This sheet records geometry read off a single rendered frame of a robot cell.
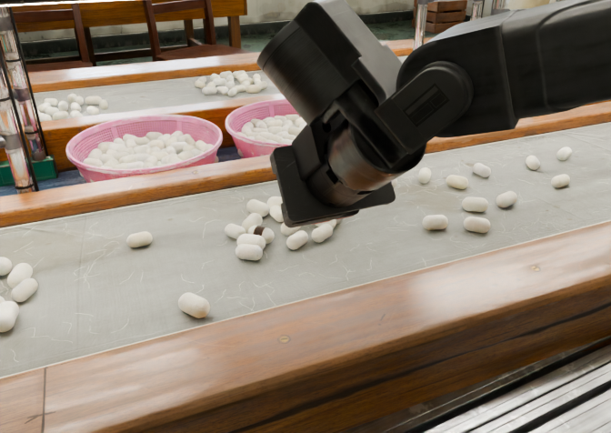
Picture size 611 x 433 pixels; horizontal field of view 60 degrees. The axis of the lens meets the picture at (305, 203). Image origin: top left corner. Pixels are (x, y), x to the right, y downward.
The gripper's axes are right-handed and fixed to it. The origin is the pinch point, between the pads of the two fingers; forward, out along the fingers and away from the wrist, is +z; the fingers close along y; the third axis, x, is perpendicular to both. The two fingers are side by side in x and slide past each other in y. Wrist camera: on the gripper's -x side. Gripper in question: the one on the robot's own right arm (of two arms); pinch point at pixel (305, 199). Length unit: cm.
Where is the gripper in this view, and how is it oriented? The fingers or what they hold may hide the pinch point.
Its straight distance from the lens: 53.8
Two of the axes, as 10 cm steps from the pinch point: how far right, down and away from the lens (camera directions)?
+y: -9.2, 1.7, -3.4
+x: 2.4, 9.6, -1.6
